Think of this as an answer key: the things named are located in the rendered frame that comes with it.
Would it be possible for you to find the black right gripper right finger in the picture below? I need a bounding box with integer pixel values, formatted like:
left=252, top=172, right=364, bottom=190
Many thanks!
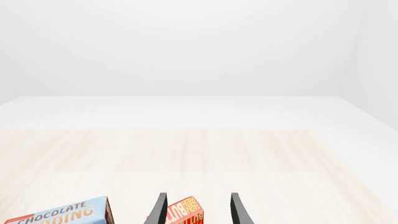
left=230, top=192, right=256, bottom=224

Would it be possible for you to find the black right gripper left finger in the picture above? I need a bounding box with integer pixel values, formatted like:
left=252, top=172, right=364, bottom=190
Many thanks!
left=143, top=192, right=169, bottom=224

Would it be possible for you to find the red butter box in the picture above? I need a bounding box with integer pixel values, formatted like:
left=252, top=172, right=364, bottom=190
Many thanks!
left=146, top=195, right=205, bottom=224

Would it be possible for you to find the blue chocolate pudding box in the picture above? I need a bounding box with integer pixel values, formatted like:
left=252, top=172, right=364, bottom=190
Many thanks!
left=2, top=196, right=115, bottom=224

